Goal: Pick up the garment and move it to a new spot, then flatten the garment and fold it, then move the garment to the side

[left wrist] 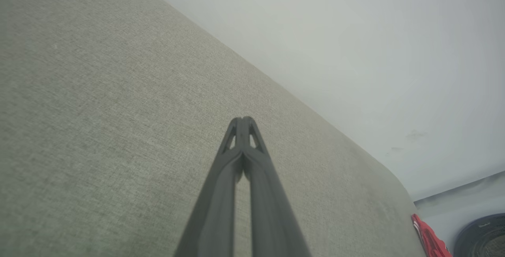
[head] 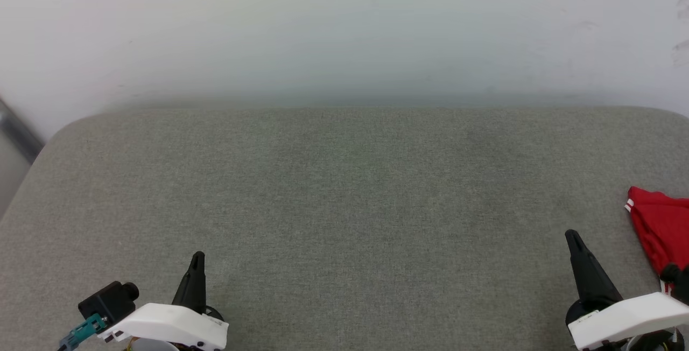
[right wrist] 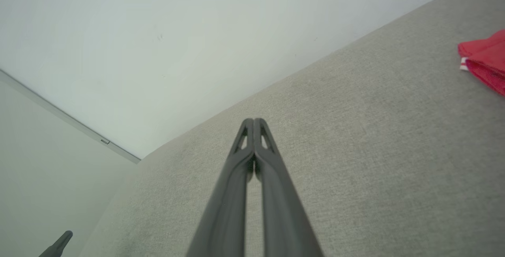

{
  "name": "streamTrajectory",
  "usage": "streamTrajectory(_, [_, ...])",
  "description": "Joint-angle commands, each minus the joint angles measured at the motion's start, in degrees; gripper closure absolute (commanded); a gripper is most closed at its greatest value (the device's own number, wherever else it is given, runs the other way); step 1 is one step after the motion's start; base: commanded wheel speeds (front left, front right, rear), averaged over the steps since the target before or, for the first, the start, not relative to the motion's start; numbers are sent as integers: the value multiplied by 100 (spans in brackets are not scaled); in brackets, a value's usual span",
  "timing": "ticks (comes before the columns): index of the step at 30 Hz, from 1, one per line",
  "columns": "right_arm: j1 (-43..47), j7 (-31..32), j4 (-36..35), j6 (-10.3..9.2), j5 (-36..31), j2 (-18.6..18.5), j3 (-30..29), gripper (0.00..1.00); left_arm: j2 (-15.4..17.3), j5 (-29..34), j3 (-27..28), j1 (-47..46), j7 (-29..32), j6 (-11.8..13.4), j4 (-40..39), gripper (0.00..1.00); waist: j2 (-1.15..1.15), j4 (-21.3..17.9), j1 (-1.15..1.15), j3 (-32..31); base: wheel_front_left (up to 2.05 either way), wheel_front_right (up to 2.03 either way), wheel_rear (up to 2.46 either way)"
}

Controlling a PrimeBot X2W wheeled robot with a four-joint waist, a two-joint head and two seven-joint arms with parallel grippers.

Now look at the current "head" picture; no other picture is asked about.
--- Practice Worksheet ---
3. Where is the grey skirting strip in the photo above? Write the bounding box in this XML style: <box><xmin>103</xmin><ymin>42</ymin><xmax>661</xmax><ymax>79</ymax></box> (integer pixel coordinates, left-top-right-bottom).
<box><xmin>0</xmin><ymin>97</ymin><xmax>45</xmax><ymax>164</ymax></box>

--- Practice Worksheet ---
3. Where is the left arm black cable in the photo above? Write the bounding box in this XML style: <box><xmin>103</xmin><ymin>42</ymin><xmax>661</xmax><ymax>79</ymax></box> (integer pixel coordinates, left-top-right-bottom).
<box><xmin>58</xmin><ymin>313</ymin><xmax>108</xmax><ymax>351</ymax></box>

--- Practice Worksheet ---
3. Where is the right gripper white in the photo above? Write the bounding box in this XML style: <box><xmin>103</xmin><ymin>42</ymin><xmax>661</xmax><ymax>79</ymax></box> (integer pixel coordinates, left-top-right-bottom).
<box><xmin>564</xmin><ymin>229</ymin><xmax>689</xmax><ymax>351</ymax></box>

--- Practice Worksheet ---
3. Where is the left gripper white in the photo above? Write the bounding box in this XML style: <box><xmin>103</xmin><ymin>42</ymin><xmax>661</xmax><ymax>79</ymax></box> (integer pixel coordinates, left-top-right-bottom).
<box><xmin>97</xmin><ymin>251</ymin><xmax>230</xmax><ymax>351</ymax></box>

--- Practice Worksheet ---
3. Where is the grey fabric sofa cushion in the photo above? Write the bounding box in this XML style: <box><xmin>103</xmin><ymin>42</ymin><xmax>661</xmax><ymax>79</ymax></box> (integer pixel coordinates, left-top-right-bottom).
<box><xmin>0</xmin><ymin>104</ymin><xmax>689</xmax><ymax>351</ymax></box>

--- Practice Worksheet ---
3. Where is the red white Bulls jersey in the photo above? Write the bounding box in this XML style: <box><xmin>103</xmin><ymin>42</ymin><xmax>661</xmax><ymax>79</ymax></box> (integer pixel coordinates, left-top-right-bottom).
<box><xmin>624</xmin><ymin>186</ymin><xmax>689</xmax><ymax>293</ymax></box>

